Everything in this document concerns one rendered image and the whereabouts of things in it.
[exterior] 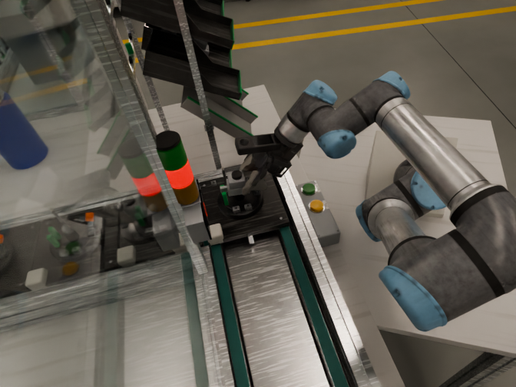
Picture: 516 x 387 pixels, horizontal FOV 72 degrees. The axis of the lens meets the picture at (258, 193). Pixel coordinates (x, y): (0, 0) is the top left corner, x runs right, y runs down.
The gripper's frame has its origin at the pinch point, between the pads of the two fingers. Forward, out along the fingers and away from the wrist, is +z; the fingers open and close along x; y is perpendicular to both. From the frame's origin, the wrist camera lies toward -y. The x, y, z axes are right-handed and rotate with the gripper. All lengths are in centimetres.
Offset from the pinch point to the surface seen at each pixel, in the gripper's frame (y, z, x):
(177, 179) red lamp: -27.7, -13.1, -20.7
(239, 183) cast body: -1.2, -0.9, -1.6
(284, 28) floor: 143, 19, 300
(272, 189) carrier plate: 13.1, 0.8, 2.5
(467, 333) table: 48, -14, -49
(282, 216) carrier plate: 13.3, 0.6, -8.7
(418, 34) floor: 233, -57, 234
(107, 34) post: -47, -33, -20
